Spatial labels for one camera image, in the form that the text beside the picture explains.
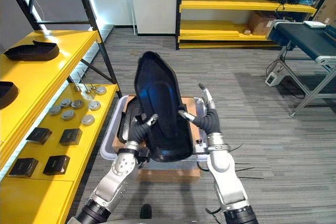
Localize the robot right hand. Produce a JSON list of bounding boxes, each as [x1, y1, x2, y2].
[[178, 83, 222, 134]]

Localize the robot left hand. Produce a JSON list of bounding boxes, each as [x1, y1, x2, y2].
[[127, 113, 160, 145]]

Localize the large black plastic housing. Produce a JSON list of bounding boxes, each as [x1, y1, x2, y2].
[[134, 50, 195, 163]]

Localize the grey plastic crate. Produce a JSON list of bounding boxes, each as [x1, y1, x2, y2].
[[100, 94, 211, 163]]

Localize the small black box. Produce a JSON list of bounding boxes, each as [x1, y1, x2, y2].
[[59, 128, 83, 147], [7, 157, 39, 178], [43, 155, 71, 176], [25, 127, 53, 145]]

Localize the white power box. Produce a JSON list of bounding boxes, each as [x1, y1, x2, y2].
[[264, 71, 286, 87]]

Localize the robot dark foot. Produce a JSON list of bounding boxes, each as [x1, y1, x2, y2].
[[139, 204, 153, 220]]

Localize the brown cardboard box with label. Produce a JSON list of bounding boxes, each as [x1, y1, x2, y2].
[[247, 10, 277, 36]]

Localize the flat white box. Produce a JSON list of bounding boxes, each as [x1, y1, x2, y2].
[[303, 20, 328, 29]]

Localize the large printed cardboard box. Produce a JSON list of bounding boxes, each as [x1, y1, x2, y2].
[[311, 0, 336, 26]]

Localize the black cable tie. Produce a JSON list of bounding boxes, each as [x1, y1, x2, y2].
[[227, 143, 244, 154], [235, 166, 265, 180]]

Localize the black floor cable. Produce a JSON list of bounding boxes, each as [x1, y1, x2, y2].
[[265, 40, 307, 99]]

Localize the yellow shelf rack black frame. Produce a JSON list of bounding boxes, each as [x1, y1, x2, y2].
[[0, 0, 124, 224]]

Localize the yellow shelf rack with cables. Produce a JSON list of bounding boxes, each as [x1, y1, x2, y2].
[[175, 0, 336, 50]]

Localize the belt conveyor aluminium frame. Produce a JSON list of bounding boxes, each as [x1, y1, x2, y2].
[[265, 18, 336, 118]]

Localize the white wall panel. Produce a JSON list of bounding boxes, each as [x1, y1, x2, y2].
[[128, 0, 179, 37]]

